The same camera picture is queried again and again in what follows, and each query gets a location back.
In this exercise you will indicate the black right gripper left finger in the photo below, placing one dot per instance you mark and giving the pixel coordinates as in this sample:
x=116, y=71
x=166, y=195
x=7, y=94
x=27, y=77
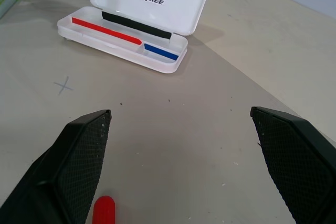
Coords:
x=65, y=166

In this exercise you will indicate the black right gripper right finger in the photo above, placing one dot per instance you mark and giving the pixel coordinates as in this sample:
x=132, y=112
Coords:
x=294, y=161

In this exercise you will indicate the red and black marker pen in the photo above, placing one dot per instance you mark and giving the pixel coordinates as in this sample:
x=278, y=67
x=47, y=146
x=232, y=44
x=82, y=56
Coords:
x=105, y=211

